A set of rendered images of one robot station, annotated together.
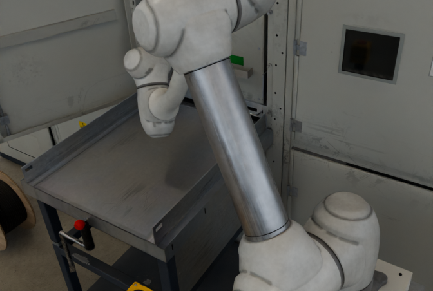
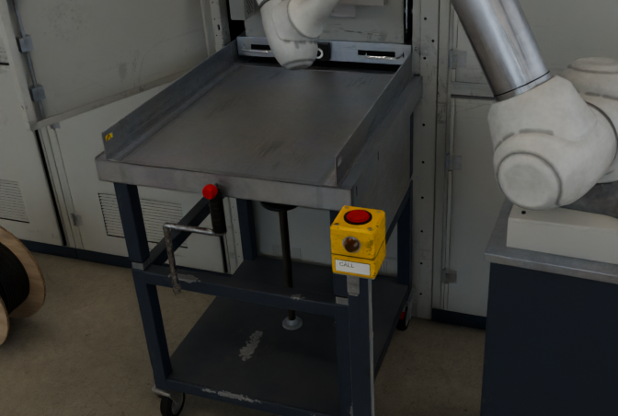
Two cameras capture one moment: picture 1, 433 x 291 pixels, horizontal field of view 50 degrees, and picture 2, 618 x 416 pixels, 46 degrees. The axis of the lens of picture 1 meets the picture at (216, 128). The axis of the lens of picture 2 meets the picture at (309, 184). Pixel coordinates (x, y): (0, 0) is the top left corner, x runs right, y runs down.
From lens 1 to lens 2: 0.69 m
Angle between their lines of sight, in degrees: 12
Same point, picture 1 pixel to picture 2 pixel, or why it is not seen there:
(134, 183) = (267, 141)
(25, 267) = (40, 365)
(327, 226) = (586, 86)
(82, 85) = (137, 48)
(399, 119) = (600, 17)
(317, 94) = not seen: hidden behind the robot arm
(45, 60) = (91, 5)
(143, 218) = (302, 168)
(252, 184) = (510, 17)
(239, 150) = not seen: outside the picture
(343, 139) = not seen: hidden behind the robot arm
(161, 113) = (307, 26)
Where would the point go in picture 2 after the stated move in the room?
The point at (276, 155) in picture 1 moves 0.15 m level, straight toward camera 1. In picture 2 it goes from (428, 114) to (440, 135)
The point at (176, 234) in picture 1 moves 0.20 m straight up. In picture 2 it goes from (357, 175) to (354, 85)
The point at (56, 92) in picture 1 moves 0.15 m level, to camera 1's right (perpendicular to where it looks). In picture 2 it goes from (104, 55) to (160, 48)
